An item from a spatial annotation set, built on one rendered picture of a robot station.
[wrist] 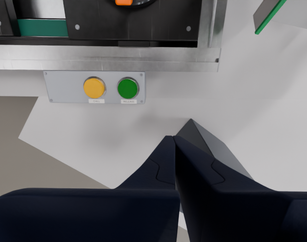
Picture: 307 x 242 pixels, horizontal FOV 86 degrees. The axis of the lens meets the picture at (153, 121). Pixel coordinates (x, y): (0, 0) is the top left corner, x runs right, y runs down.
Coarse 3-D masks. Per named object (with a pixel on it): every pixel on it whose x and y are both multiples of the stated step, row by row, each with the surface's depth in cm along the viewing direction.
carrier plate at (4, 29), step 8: (0, 0) 28; (8, 0) 29; (0, 8) 28; (8, 8) 29; (0, 16) 29; (8, 16) 29; (0, 24) 29; (8, 24) 29; (16, 24) 31; (0, 32) 30; (8, 32) 30; (16, 32) 31
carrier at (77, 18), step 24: (72, 0) 28; (96, 0) 28; (144, 0) 26; (168, 0) 28; (192, 0) 28; (72, 24) 29; (96, 24) 29; (120, 24) 29; (144, 24) 29; (168, 24) 29; (192, 24) 29
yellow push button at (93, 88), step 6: (84, 84) 33; (90, 84) 33; (96, 84) 33; (102, 84) 34; (84, 90) 34; (90, 90) 33; (96, 90) 33; (102, 90) 34; (90, 96) 34; (96, 96) 34
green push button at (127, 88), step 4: (124, 80) 33; (128, 80) 33; (132, 80) 33; (120, 84) 33; (124, 84) 33; (128, 84) 33; (132, 84) 33; (136, 84) 34; (120, 88) 33; (124, 88) 33; (128, 88) 33; (132, 88) 33; (136, 88) 34; (120, 92) 34; (124, 92) 34; (128, 92) 34; (132, 92) 34; (136, 92) 34; (124, 96) 34; (128, 96) 34; (132, 96) 34
